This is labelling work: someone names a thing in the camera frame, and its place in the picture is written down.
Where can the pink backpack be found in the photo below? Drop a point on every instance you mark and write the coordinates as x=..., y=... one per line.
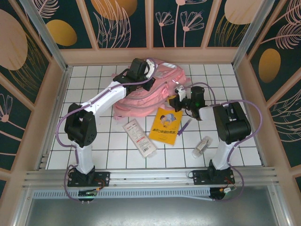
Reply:
x=141, y=103

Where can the purple pen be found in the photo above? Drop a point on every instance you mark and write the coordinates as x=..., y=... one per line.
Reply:
x=184, y=127

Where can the yellow picture book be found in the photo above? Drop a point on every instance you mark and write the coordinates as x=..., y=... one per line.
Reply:
x=164, y=131

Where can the white packet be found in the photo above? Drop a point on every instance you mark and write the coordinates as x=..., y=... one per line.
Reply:
x=138, y=137

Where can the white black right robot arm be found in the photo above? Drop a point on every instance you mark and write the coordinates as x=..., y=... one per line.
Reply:
x=235, y=124

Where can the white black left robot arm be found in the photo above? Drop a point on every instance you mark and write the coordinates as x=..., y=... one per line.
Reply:
x=108, y=97

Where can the small circuit board green light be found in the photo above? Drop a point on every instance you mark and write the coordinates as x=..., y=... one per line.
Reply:
x=227, y=189
x=87, y=193

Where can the grey metal sheet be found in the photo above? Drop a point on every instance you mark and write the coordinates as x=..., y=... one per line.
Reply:
x=150, y=212

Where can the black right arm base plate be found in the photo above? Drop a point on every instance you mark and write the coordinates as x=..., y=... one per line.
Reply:
x=200, y=177

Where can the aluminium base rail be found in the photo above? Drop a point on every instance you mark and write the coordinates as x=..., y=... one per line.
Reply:
x=152, y=176

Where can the aluminium side rail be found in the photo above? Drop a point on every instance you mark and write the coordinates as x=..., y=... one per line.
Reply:
x=62, y=87

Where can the aluminium frame post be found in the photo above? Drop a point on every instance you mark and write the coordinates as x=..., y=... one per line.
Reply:
x=43, y=30
x=254, y=30

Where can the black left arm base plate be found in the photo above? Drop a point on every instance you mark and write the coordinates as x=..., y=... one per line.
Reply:
x=103, y=177

